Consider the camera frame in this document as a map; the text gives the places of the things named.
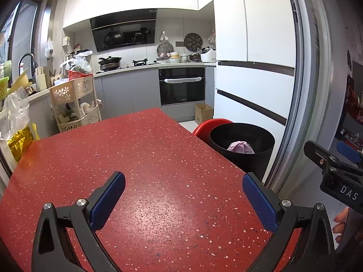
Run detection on red basket with vegetables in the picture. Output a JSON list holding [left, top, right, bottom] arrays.
[[66, 56, 93, 80]]

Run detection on black trash bin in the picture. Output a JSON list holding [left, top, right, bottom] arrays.
[[210, 123, 275, 180]]

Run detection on grey kitchen cabinets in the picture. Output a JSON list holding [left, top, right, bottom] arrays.
[[95, 63, 216, 122]]

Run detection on black frying pan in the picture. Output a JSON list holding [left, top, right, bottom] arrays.
[[98, 56, 122, 71]]

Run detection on person's right hand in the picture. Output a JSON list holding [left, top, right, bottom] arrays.
[[332, 207, 349, 244]]

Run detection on white refrigerator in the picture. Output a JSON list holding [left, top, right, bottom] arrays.
[[213, 0, 297, 165]]

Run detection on gas stove burner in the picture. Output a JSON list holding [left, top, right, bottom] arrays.
[[132, 58, 148, 66]]

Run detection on grey sliding door frame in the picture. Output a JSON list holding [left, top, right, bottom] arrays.
[[265, 0, 334, 194]]

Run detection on black built-in oven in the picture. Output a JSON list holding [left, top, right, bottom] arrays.
[[159, 67, 206, 106]]

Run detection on clear plastic bag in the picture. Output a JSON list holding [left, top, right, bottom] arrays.
[[1, 87, 29, 141]]

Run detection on black range hood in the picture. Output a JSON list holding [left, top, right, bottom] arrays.
[[90, 9, 157, 52]]

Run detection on gold foil bag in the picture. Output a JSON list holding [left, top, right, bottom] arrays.
[[7, 125, 34, 162]]

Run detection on beige plastic storage rack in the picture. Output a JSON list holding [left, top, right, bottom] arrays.
[[49, 75, 101, 133]]

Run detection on black kitchen faucet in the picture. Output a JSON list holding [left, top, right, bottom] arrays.
[[18, 52, 38, 80]]

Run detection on red plastic chair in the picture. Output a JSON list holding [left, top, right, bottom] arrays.
[[193, 119, 232, 146]]

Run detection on cardboard box on floor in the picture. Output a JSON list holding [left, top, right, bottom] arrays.
[[194, 103, 214, 125]]

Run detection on red white plastic bag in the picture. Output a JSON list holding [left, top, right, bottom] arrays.
[[227, 141, 255, 154]]

